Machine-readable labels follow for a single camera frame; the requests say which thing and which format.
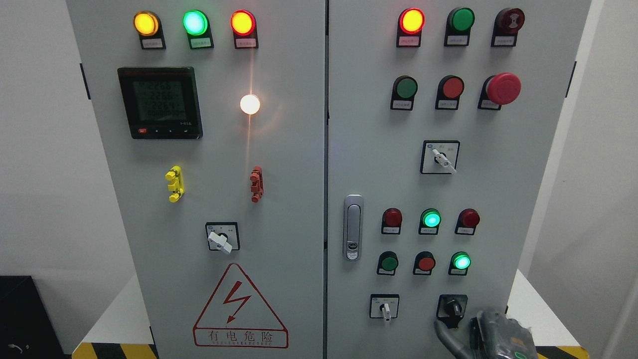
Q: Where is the black rotary knob switch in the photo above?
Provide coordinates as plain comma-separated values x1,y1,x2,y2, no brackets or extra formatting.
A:
437,295,469,329

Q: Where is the red terminal connector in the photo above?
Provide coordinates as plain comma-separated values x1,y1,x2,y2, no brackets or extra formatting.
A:
249,166,264,203

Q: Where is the dark red indicator light left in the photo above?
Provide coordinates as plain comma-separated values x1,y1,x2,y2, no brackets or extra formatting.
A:
381,207,403,235

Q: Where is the white lit indicator light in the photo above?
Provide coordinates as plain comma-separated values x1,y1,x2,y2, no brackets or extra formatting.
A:
240,94,261,115

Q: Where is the green push button lower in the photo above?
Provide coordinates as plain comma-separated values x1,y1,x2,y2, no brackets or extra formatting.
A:
376,251,399,276

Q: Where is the green lit indicator light middle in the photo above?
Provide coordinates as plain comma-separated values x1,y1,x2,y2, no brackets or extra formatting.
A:
418,208,442,235

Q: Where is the green lit indicator light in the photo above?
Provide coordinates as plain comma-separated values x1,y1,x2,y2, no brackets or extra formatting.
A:
182,9,214,49
418,208,442,235

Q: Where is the grey electrical cabinet left door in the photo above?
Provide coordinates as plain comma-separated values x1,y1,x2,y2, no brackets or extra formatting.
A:
67,0,326,359

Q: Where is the grey electrical cabinet door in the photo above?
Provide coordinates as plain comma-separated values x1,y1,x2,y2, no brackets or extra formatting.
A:
326,0,592,359
67,0,326,359

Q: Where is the green push button upper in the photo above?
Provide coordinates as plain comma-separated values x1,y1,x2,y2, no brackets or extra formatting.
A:
390,75,418,111

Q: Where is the red push button lower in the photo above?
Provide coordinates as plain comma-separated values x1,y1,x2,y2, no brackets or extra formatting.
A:
412,251,437,276

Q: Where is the red push button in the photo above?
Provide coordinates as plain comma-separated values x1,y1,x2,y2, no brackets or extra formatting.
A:
435,75,465,111
412,251,437,276

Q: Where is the grey electrical cabinet right door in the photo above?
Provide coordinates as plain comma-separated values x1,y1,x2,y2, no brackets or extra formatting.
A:
326,0,592,359

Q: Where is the yellow terminal connector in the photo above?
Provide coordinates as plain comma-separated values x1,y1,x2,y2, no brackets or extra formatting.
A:
164,166,185,203

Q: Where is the red electrical hazard warning sign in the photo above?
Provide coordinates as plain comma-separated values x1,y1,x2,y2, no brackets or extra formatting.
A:
193,263,289,349

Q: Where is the red push button upper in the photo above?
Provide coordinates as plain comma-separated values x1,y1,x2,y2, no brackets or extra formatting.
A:
435,75,465,111

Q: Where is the green illuminated push button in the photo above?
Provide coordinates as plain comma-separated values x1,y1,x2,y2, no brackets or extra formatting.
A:
448,251,472,276

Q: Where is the red lit indicator light left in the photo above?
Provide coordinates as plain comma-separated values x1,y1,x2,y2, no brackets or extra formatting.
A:
230,9,258,49

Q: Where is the red lit indicator light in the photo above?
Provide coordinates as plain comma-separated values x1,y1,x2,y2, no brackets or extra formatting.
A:
396,7,426,48
230,9,258,49

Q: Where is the black digital power meter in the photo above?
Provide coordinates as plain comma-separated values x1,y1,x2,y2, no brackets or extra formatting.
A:
118,66,203,140

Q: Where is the red lit indicator light right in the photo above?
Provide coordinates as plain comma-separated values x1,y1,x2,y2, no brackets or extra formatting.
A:
396,7,426,48

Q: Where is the green lit indicator light top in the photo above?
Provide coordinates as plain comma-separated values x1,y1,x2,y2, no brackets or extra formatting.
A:
182,9,214,49

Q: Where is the red emergency stop button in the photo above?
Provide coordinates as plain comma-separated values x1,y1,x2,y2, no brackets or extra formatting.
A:
477,72,521,111

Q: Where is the green unlit indicator light top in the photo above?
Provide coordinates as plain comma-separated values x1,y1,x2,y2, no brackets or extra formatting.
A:
444,7,476,47

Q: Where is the yellow indicator light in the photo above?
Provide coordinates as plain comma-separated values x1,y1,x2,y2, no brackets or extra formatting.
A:
134,10,166,49

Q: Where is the dark red buzzer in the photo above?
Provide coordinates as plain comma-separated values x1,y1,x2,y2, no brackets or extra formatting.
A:
491,7,525,47

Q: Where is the white platform with hazard stripes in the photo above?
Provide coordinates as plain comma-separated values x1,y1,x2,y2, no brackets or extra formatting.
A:
71,271,590,359

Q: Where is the black box lower left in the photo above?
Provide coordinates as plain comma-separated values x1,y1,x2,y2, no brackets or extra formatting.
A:
0,276,65,359

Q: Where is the silver door handle lock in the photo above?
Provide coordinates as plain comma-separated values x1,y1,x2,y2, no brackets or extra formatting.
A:
342,194,364,261

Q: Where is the white selector switch left door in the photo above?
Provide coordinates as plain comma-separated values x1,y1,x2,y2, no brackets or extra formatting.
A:
205,222,241,254

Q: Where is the white selector switch upper right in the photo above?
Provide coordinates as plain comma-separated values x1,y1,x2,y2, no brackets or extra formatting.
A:
420,140,461,175

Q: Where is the white selector switch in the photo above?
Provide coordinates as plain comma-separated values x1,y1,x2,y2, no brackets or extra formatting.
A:
369,293,400,323
420,140,461,175

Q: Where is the white selector switch lower right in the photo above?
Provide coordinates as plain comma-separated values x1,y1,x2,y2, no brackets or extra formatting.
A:
369,293,400,323

